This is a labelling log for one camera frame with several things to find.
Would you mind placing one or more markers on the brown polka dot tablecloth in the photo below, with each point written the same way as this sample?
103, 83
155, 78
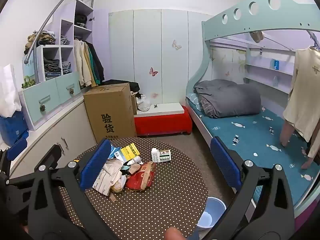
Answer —
160, 205

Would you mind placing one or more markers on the white printed paper wrapper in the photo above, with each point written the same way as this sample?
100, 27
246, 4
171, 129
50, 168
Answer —
103, 183

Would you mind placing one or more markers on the white board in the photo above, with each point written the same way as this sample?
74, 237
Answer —
165, 108

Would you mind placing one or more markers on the beige hanging pouch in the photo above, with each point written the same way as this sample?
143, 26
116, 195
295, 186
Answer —
257, 36

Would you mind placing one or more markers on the grey folded jeans stack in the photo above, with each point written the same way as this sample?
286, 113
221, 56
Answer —
66, 67

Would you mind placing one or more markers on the person's right hand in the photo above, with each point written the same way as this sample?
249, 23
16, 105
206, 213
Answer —
175, 234

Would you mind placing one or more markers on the khaki clothes pile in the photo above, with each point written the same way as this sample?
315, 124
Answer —
41, 40

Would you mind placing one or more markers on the grey low cabinet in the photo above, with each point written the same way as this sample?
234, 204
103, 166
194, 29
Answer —
50, 135

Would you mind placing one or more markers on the dark folded jeans stack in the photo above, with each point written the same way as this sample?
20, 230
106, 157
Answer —
52, 68

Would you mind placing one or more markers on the striped light blue pillow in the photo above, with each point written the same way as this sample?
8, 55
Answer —
193, 100

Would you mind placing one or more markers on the pink butterfly wall sticker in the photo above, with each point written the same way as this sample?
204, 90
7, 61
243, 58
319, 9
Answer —
153, 71

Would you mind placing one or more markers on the bed with teal quilt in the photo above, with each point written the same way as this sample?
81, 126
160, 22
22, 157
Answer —
240, 22

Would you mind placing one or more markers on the beige paper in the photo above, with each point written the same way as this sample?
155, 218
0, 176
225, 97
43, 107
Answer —
113, 168

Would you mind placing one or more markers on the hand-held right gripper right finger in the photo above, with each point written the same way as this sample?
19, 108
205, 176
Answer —
225, 163

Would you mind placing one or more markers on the grey duvet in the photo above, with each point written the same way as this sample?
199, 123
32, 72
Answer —
230, 97

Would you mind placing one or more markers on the pale green wardrobe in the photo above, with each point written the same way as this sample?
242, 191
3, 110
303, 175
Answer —
150, 42

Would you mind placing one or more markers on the small blue box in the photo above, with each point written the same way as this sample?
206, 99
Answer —
276, 64

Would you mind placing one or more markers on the faint pink butterfly sticker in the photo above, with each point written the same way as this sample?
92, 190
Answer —
154, 95

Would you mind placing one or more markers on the small white bottle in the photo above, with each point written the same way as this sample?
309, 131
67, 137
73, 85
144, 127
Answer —
133, 160

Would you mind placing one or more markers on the blue striped packet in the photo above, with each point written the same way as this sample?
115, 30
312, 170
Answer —
116, 152

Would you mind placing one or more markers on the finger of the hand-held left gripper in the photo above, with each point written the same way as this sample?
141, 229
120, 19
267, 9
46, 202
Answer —
51, 156
17, 149

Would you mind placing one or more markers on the translucent blue waste bin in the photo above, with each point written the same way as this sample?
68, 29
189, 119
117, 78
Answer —
212, 206

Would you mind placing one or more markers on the red ottoman bench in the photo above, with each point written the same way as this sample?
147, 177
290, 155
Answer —
162, 125

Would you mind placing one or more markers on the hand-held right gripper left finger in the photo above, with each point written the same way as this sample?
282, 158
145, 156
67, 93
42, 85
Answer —
96, 163

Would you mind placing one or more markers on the clothes hanger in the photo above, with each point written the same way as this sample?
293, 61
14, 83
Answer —
314, 42

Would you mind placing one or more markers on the pale butterfly wall sticker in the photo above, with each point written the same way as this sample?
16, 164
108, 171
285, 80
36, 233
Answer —
176, 45

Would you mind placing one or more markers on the white plastic bag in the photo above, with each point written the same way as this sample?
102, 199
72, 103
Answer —
143, 103

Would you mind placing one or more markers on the pine cone drawer knob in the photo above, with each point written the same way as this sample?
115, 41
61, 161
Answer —
72, 91
42, 108

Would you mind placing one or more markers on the black folded clothes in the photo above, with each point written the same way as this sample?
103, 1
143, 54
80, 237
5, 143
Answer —
80, 20

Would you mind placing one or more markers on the large cardboard box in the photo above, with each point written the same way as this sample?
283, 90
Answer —
110, 112

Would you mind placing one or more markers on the small green plant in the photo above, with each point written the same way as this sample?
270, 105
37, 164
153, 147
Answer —
28, 83

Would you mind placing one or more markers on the blue bag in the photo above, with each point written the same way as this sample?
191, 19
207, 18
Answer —
12, 127

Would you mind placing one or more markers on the green hanging garment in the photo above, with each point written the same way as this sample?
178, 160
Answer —
93, 62

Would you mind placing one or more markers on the cream hanging jacket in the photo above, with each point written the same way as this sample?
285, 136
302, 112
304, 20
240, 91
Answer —
81, 65

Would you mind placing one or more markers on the purple stair shelf cabinet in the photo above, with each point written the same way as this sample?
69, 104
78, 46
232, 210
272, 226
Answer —
65, 85

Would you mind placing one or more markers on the white and green box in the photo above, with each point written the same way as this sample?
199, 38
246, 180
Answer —
162, 156

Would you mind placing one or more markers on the black garment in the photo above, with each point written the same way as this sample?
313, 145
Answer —
125, 83

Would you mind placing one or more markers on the yellow box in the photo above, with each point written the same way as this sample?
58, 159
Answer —
128, 152

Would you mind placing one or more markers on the black hanging jacket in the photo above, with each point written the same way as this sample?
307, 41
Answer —
98, 62

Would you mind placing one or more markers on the yellowish wrapper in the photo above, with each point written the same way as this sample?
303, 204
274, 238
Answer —
118, 185

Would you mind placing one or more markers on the red snack bag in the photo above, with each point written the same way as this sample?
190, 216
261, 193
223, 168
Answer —
140, 177

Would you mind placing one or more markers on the bed wall shelf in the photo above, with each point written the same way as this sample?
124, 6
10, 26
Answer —
270, 69

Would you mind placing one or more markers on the grey metal handrail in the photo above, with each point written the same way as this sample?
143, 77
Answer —
52, 11

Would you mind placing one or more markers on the cream hanging shirt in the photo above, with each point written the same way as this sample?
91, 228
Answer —
305, 87

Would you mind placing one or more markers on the pink hanging garment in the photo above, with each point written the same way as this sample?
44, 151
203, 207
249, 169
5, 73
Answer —
286, 132

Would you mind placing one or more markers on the blue candy print bed sheet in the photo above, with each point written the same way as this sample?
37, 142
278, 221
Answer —
250, 140

